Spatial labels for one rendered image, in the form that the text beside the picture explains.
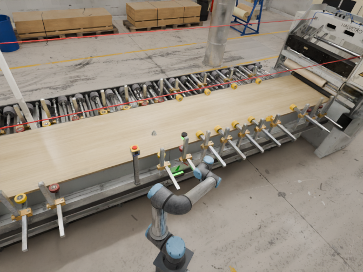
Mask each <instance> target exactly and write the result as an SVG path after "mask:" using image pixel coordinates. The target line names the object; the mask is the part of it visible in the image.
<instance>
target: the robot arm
mask: <svg viewBox="0 0 363 272"><path fill-rule="evenodd" d="M213 163H214V159H213V158H212V157H210V156H205V157H204V159H203V161H202V162H201V163H200V164H199V165H198V166H197V167H196V168H195V170H194V171H193V174H194V176H195V177H196V178H197V179H199V181H200V184H198V185H197V186H195V187H194V188H193V189H191V190H190V191H189V192H187V193H186V194H184V195H183V194H182V195H179V196H177V195H175V194H174V193H172V192H171V191H170V190H168V189H167V188H166V187H164V186H163V185H162V184H160V183H157V184H155V185H154V186H153V187H152V188H151V189H150V191H149V192H148V194H147V197H148V198H149V199H150V200H151V204H152V223H151V224H150V225H149V226H148V229H147V230H146V232H145V236H146V238H147V239H148V240H149V241H151V242H152V243H153V244H154V245H155V246H156V247H157V248H158V249H159V250H160V251H162V252H163V263H164V265H165V267H166V268H167V269H169V270H178V269H180V268H181V267H182V266H183V265H184V262H185V249H186V248H185V242H184V240H183V239H182V238H181V237H179V236H174V235H173V234H172V233H170V232H169V229H168V226H167V225H166V223H167V213H169V214H173V215H183V214H186V213H188V212H189V211H190V210H191V208H192V205H193V204H194V203H196V202H197V201H198V200H199V199H200V198H201V197H203V196H204V195H205V194H206V193H207V192H208V191H210V190H211V189H212V188H213V187H215V188H217V187H218V186H219V184H220V182H221V178H220V177H219V176H217V175H215V174H214V173H212V172H211V169H212V166H213Z"/></svg>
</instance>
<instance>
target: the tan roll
mask: <svg viewBox="0 0 363 272"><path fill-rule="evenodd" d="M282 61H284V65H285V66H287V67H289V68H290V69H291V70H294V69H298V70H294V71H295V72H296V73H298V74H300V75H301V76H303V77H305V78H306V79H308V80H310V81H311V82H313V83H315V84H316V85H318V86H320V87H321V88H324V87H327V88H329V89H330V90H332V91H334V92H335V93H338V91H337V90H336V89H334V88H332V87H330V86H329V85H327V84H326V83H327V82H328V81H327V80H325V79H324V78H322V77H320V76H318V75H317V74H315V73H313V72H311V71H310V70H308V69H306V68H303V69H299V68H302V67H303V66H301V65H299V64H297V63H296V62H294V61H292V60H290V59H289V58H288V59H286V60H285V59H282Z"/></svg>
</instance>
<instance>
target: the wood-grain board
mask: <svg viewBox="0 0 363 272"><path fill-rule="evenodd" d="M319 99H320V97H319V96H317V95H316V94H314V93H313V92H311V91H310V90H308V89H307V88H305V87H303V86H302V85H300V84H299V83H297V82H296V81H294V80H293V79H291V78H290V77H288V76H284V77H279V78H274V79H269V80H264V81H261V83H260V84H257V83H251V84H246V85H241V86H237V88H236V89H235V90H234V89H232V88H227V89H223V90H218V91H213V92H211V94H210V95H208V96H207V95H206V94H205V93H203V94H198V95H195V96H190V97H185V98H183V99H182V101H178V100H177V99H175V100H170V101H165V102H162V103H156V104H152V105H146V106H142V107H136V108H132V109H128V110H123V111H118V112H113V113H109V114H104V115H99V116H95V117H90V118H85V119H81V120H75V121H71V122H67V123H62V124H57V125H52V126H47V127H42V128H37V129H34V130H29V131H24V132H19V133H14V134H9V135H4V136H1V137H0V190H2V191H3V192H4V193H5V194H6V195H7V197H8V198H9V199H12V198H15V196H16V195H18V194H20V193H24V194H29V193H32V192H35V191H38V190H40V188H39V187H38V182H42V181H43V182H44V183H45V185H46V187H47V188H48V187H49V186H50V185H51V184H53V183H57V184H61V183H64V182H68V181H71V180H74V179H78V178H81V177H84V176H87V175H90V174H94V173H98V172H101V171H104V170H107V169H110V168H114V167H117V166H120V165H124V164H127V163H130V162H133V157H132V155H131V153H130V146H133V145H136V144H137V145H138V147H139V149H140V155H138V160H140V159H143V158H147V157H150V156H153V155H156V154H158V152H160V148H164V150H165V152H166V151H170V150H172V149H176V148H179V146H180V145H183V143H184V142H183V139H182V138H181V134H182V132H186V133H187V136H188V138H189V143H188V145H189V144H193V143H195V142H199V141H202V140H201V139H199V138H198V137H197V136H196V132H197V131H200V130H201V131H202V132H203V134H204V136H205V134H206V131H208V130H210V132H211V134H210V138H213V137H216V136H219V135H221V134H220V133H217V132H216V131H215V130H214V128H215V127H216V126H217V125H219V126H220V127H221V128H222V131H223V132H225V128H226V127H229V128H230V131H229V132H232V131H235V130H238V129H237V128H234V127H233V126H232V125H231V124H232V122H233V121H234V120H236V121H237V122H238V123H239V125H240V126H241V128H242V127H243V124H245V123H247V124H248V126H252V125H254V124H253V123H250V122H248V121H247V119H248V117H249V116H253V117H254V118H255V121H256V122H257V123H259V122H260V120H261V118H264V119H265V121H266V117H268V116H271V115H273V117H274V118H275V117H276V114H278V113H279V114H280V115H281V117H282V116H284V115H287V114H291V113H294V112H296V111H295V110H294V111H292V110H291V109H290V106H291V105H292V104H295V105H296V106H297V108H298V109H299V110H303V108H304V107H305V105H306V104H310V106H309V108H310V107H314V106H316V104H317V103H318V101H319ZM153 130H155V132H156V133H157V135H156V136H154V135H153V136H152V135H151V133H152V131H153Z"/></svg>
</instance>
